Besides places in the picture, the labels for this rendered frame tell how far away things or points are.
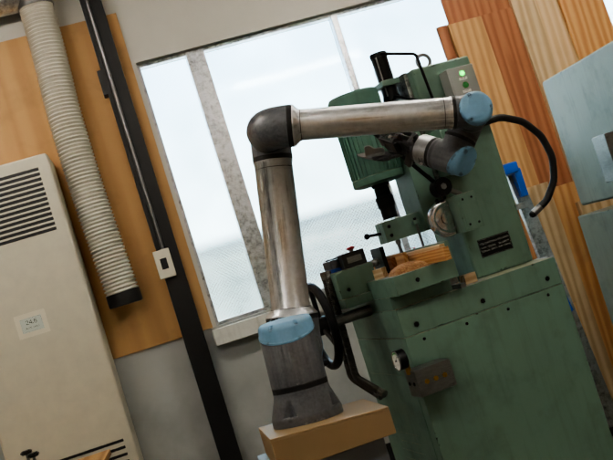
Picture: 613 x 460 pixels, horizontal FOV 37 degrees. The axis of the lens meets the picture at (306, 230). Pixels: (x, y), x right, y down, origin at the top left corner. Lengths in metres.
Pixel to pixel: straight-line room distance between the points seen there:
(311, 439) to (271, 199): 0.70
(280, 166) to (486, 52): 2.20
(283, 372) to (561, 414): 1.04
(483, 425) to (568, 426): 0.30
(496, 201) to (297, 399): 1.09
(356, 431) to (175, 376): 2.12
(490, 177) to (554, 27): 1.84
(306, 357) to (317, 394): 0.10
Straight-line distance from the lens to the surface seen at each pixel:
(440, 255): 2.81
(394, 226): 3.06
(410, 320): 2.86
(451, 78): 3.09
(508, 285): 3.00
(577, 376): 3.12
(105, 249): 4.18
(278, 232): 2.61
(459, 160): 2.63
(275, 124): 2.51
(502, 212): 3.14
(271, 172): 2.63
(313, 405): 2.41
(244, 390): 4.38
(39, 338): 4.09
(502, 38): 4.75
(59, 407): 4.09
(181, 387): 4.37
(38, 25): 4.39
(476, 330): 2.95
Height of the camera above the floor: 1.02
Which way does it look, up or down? 2 degrees up
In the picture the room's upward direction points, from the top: 17 degrees counter-clockwise
